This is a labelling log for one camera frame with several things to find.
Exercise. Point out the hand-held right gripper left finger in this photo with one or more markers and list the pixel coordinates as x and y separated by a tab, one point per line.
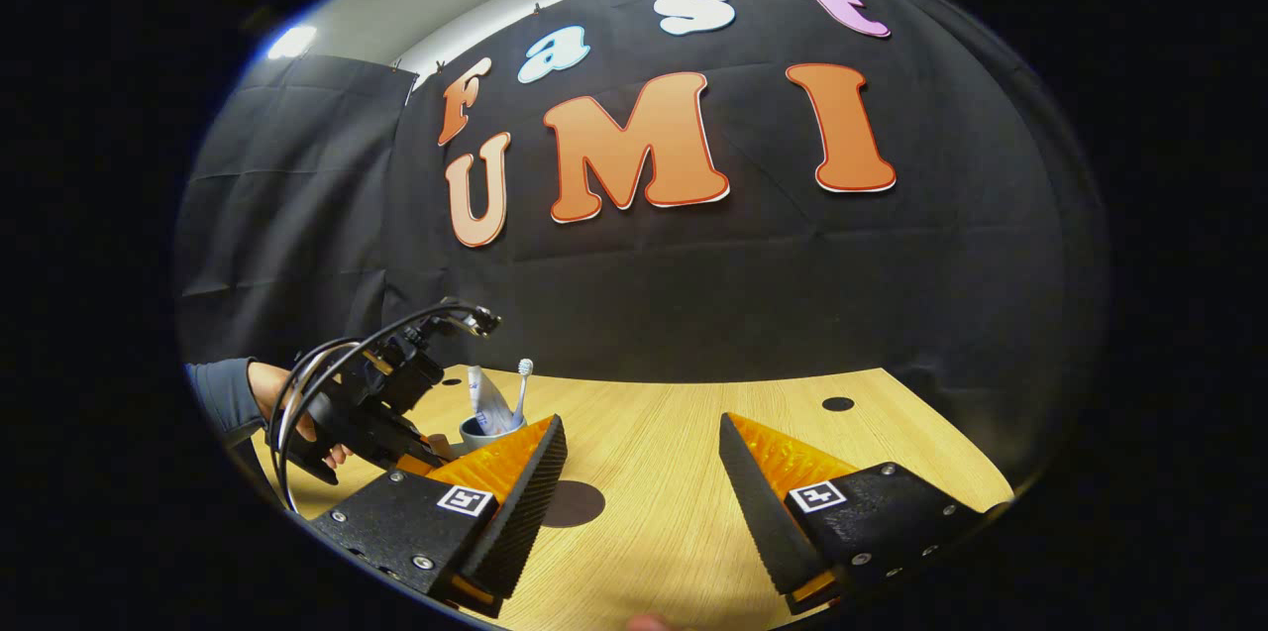
525	502

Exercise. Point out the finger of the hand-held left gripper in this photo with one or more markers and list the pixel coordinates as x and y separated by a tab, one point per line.
421	465

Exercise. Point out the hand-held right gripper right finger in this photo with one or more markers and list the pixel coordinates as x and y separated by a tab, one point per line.
758	502

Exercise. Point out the dark round coaster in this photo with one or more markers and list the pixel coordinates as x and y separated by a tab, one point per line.
580	504

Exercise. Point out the white toothpaste tube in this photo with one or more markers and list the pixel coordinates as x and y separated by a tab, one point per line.
487	403

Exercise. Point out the white toothbrush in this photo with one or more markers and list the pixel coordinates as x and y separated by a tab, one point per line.
524	368

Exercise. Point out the wooden desktop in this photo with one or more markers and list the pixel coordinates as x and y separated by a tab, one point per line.
674	473

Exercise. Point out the black backdrop cloth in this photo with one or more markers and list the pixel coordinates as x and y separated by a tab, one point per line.
743	294

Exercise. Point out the ceiling light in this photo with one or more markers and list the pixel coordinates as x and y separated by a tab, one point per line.
290	42

